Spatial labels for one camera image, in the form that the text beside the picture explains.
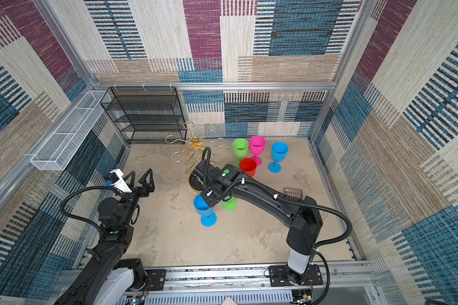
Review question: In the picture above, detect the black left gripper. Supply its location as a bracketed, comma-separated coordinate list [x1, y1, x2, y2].
[118, 170, 153, 228]

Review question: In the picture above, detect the blue wine glass back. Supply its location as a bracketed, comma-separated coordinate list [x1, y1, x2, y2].
[193, 194, 217, 227]

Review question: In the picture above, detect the blue wine glass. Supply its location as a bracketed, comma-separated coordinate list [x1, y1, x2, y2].
[193, 194, 217, 227]
[268, 142, 289, 174]

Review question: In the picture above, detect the green wine glass back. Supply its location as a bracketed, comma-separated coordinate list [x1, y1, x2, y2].
[222, 196, 237, 211]

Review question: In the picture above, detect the green wine glass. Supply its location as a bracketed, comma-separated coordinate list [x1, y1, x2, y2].
[222, 196, 237, 211]
[232, 138, 249, 167]

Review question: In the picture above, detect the green wine glass front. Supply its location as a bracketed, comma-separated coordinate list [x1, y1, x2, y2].
[232, 138, 249, 167]

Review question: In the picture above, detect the red wine glass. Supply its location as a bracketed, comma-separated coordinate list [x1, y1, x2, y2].
[239, 158, 258, 177]

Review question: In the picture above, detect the pink wine glass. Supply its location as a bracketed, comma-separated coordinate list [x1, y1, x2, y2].
[249, 136, 266, 166]

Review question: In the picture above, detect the blue wine glass front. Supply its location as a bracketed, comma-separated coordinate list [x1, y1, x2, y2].
[268, 142, 289, 174]

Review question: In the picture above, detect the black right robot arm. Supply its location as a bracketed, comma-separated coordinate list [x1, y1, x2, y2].
[192, 147, 352, 285]

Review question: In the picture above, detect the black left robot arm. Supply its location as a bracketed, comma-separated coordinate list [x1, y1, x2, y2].
[56, 169, 155, 304]

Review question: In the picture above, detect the black mesh shelf rack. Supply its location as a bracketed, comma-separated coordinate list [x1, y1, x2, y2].
[100, 86, 188, 145]

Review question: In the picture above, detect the brown slotted scoop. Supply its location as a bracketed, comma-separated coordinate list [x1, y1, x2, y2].
[284, 188, 304, 200]

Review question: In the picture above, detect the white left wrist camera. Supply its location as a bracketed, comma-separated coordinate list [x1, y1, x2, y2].
[104, 169, 132, 193]

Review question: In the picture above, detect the white wire mesh basket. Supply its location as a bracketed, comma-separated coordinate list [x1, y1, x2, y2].
[31, 90, 105, 171]

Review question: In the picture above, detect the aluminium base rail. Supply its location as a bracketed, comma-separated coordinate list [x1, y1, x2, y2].
[49, 262, 367, 305]

